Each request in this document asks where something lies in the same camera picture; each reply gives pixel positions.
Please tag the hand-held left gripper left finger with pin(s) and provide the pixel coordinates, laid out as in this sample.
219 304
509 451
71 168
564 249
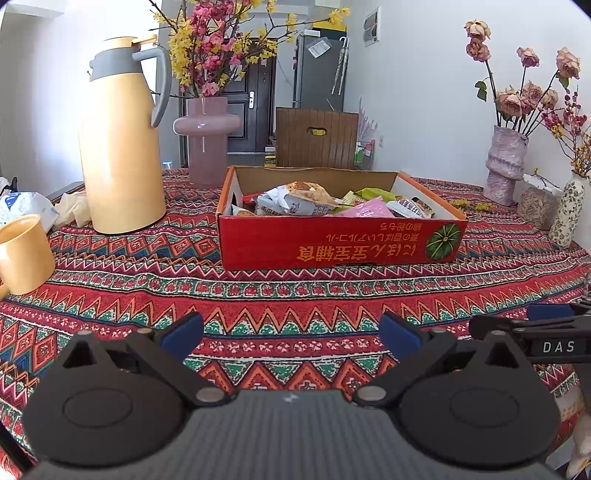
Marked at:
182 334

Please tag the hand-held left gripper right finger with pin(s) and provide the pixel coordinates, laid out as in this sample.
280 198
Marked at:
399 334

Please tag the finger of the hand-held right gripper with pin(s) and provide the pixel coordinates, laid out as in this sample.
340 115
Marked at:
549 311
480 325

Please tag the red cardboard box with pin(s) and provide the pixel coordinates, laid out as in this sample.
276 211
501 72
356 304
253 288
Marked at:
332 244

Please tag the dark snack packet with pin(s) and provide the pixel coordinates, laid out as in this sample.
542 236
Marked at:
413 207

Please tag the pink snack packet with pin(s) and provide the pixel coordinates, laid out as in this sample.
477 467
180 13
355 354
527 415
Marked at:
369 210

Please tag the green snack packet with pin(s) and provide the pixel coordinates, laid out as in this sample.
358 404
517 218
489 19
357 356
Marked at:
369 196

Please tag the white grey snack packet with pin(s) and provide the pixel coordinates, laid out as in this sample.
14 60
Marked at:
286 205

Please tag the clear cracker snack packet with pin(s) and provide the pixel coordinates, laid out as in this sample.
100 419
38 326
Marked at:
309 191

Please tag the floral ceramic vase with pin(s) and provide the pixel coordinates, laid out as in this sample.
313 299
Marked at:
568 212

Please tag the clear seed jar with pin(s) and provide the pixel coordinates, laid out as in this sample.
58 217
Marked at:
533 207

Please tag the fallen yellow petals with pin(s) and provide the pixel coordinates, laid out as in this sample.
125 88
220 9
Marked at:
471 205

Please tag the textured pink vase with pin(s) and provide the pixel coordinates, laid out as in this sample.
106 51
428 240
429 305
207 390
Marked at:
503 166

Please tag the yellow mug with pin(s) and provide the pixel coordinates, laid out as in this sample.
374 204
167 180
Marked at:
25 258

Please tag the yellow thermos jug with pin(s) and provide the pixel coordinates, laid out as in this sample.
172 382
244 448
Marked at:
120 161

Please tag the pink glass vase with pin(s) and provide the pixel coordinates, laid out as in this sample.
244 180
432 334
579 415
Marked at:
207 152

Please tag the yellow red berry branches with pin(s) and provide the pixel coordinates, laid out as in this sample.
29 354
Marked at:
575 124

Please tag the white plastic bag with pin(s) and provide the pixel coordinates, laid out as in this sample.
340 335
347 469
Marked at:
27 205

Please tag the dried pink roses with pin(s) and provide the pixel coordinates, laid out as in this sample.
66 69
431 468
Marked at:
512 101

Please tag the wooden chair back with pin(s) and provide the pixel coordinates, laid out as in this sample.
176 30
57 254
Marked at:
295 147

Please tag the dark brown door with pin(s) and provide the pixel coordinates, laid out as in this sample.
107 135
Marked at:
258 134

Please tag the grey refrigerator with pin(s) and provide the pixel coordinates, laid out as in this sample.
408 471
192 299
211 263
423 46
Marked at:
314 83

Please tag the folded white umbrella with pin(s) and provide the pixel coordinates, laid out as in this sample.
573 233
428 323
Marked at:
340 69

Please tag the pink yellow blossom branches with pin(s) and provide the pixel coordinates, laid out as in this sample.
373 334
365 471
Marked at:
207 50

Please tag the yellow box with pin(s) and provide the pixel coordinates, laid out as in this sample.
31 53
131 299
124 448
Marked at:
330 26

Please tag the white wall panel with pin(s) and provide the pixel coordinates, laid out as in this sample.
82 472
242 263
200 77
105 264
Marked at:
371 27

